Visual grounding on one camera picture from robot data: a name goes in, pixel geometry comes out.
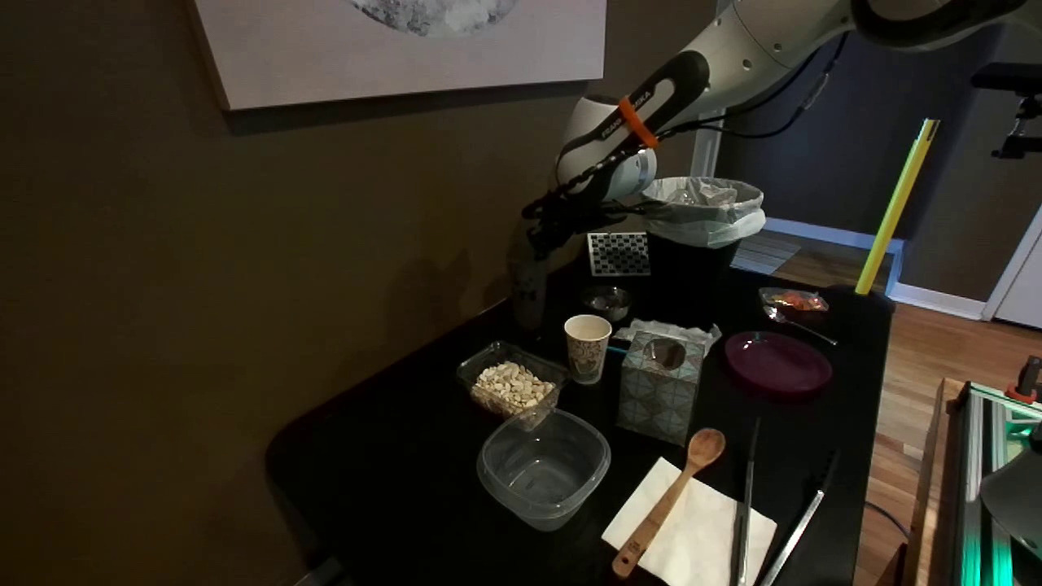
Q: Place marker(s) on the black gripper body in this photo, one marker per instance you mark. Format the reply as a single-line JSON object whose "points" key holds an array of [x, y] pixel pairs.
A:
{"points": [[575, 206]]}

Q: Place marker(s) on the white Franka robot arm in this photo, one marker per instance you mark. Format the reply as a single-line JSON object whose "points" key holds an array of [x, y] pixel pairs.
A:
{"points": [[605, 163]]}

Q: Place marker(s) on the white paper cup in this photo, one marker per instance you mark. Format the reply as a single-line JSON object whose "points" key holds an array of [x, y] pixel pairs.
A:
{"points": [[587, 343]]}

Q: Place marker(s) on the checkerboard calibration card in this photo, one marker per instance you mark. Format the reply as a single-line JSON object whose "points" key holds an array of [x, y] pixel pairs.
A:
{"points": [[616, 256]]}

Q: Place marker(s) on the small glass bowl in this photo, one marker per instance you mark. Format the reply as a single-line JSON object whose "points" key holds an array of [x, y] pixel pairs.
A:
{"points": [[609, 301]]}

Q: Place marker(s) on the container with cereal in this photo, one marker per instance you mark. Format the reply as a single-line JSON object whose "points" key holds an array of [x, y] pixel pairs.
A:
{"points": [[513, 382]]}

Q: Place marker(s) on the green tissue box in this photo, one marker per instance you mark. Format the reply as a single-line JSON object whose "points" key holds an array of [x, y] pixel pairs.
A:
{"points": [[661, 377]]}

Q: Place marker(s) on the metal spoon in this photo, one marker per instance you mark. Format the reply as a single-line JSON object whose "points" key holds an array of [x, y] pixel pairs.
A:
{"points": [[791, 324]]}

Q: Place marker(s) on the purple plate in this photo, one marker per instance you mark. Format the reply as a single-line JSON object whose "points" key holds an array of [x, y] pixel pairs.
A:
{"points": [[777, 364]]}

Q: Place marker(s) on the clear plastic container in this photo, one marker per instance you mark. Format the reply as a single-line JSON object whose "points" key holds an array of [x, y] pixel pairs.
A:
{"points": [[546, 470]]}

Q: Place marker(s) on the wooden spoon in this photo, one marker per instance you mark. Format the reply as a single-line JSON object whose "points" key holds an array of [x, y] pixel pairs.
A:
{"points": [[703, 448]]}

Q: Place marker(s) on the flat white napkin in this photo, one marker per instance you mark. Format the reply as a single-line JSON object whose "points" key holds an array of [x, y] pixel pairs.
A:
{"points": [[695, 545]]}

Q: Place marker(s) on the yellow green stick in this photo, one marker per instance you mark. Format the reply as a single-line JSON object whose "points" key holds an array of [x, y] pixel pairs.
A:
{"points": [[896, 203]]}

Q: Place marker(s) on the black tongs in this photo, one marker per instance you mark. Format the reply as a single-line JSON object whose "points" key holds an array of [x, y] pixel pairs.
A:
{"points": [[791, 519]]}

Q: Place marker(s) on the wall picture canvas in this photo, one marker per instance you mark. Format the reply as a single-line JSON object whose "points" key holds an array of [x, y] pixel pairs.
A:
{"points": [[273, 52]]}

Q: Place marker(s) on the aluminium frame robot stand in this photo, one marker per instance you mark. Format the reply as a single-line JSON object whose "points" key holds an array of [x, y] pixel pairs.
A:
{"points": [[990, 487]]}

